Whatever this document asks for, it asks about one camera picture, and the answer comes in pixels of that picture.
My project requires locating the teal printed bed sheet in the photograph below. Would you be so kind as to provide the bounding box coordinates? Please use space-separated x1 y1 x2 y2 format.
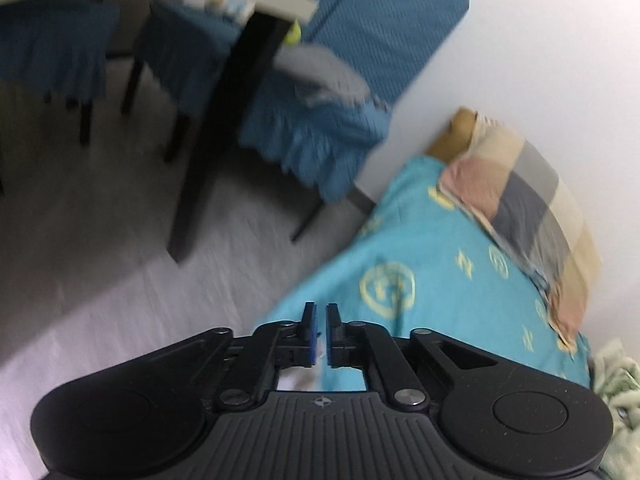
256 155 593 393

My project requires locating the white shirt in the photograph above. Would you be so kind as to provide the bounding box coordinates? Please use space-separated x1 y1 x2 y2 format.
276 366 322 393

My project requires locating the table with black legs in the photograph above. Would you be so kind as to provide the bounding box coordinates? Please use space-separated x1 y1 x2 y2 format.
0 0 323 265

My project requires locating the mustard yellow pillow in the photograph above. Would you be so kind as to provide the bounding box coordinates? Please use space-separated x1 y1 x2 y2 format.
427 106 478 163

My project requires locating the plaid pillow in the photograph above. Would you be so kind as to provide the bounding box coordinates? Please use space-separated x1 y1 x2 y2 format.
437 110 603 345

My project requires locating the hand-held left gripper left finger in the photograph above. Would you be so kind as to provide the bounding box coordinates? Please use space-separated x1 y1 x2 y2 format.
148 301 320 408

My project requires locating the blue covered chair with backrest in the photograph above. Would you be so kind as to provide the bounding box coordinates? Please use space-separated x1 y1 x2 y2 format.
237 0 471 245

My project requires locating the grey cloth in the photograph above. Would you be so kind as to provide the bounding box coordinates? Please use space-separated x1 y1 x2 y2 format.
274 42 373 106

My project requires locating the pale green blanket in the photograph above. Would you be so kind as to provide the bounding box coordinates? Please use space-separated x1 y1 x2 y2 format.
590 338 640 480

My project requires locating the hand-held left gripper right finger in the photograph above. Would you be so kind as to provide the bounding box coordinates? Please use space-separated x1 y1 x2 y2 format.
325 303 507 413

